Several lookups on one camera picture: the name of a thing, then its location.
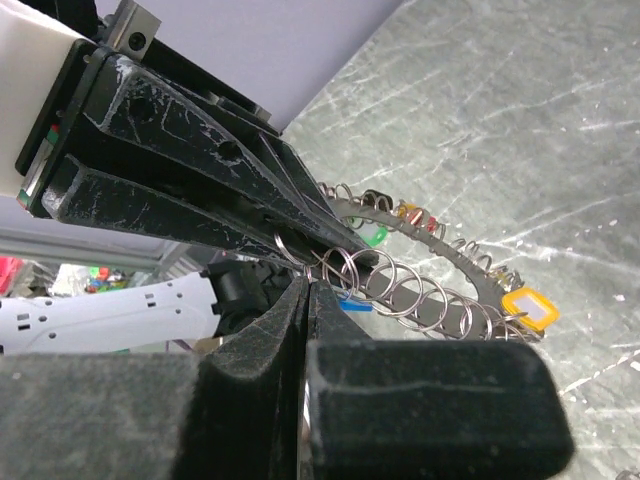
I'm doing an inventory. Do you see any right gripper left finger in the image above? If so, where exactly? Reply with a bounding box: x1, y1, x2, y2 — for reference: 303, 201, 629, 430
1, 274, 309, 479

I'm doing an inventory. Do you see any metal disc keyring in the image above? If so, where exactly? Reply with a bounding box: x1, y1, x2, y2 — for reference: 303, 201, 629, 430
270, 184, 548, 342

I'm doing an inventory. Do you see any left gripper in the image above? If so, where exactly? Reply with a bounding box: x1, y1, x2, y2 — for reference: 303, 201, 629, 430
15, 39, 302, 271

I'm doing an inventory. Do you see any black tag key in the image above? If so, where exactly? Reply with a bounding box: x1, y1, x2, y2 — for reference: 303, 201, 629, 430
361, 189, 394, 212

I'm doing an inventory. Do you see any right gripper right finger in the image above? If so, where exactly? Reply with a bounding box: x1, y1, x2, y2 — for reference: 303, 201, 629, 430
307, 282, 575, 479

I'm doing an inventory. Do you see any green tag key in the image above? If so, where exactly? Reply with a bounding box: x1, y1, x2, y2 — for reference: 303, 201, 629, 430
345, 217, 389, 248

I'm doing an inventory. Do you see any blue tag key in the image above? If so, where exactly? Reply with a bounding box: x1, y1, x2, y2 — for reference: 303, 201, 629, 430
338, 295, 374, 313

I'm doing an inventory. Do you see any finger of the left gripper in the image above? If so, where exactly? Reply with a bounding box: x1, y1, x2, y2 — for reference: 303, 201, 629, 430
82, 52, 381, 266

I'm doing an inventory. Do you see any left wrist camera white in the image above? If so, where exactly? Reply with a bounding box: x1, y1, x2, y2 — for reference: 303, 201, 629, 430
1, 1, 161, 197

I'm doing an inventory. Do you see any yellow tag key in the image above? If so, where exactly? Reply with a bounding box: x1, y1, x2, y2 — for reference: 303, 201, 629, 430
501, 287, 560, 333

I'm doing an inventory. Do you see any red tag key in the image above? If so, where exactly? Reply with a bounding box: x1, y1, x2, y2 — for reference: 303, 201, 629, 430
396, 201, 438, 232

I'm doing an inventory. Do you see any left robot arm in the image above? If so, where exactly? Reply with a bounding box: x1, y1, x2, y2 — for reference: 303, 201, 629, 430
1, 39, 364, 355

